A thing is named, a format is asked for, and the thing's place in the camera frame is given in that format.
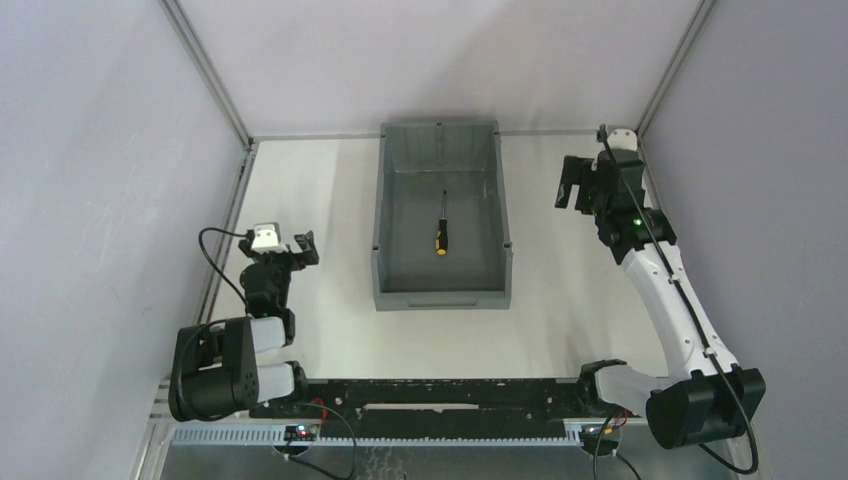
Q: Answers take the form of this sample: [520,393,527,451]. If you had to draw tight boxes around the grey slotted cable duct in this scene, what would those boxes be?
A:
[170,423,584,447]

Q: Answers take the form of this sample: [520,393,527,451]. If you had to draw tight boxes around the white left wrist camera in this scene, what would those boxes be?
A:
[248,222,287,254]

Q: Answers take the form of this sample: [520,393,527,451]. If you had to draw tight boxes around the left aluminium frame post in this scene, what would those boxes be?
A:
[158,0,254,150]

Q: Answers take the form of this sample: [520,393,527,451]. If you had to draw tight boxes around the black yellow handled screwdriver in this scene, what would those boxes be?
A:
[435,190,449,256]

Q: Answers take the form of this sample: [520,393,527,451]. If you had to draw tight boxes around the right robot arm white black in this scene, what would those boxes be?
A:
[555,150,766,449]

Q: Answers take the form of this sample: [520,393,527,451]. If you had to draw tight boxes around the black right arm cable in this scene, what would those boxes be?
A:
[596,124,761,477]

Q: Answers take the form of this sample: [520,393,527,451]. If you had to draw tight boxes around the grey plastic storage bin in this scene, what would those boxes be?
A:
[370,119,513,311]

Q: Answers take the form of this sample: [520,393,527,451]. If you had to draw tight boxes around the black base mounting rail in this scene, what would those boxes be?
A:
[249,378,610,443]

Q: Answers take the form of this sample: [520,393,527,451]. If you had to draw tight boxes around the right controller board with wires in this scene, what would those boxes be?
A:
[579,425,623,458]

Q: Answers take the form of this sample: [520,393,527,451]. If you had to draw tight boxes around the black left camera cable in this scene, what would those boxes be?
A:
[198,227,253,313]

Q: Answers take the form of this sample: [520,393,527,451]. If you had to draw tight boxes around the right aluminium frame post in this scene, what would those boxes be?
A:
[635,0,720,137]

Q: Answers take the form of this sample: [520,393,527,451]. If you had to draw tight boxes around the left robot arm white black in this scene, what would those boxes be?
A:
[168,225,320,422]

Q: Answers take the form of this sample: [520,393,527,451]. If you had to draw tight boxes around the aluminium frame post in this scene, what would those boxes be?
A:
[158,0,254,150]
[635,0,720,137]

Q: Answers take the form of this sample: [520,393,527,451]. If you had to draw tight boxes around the left controller board with leds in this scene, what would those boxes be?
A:
[283,424,320,443]

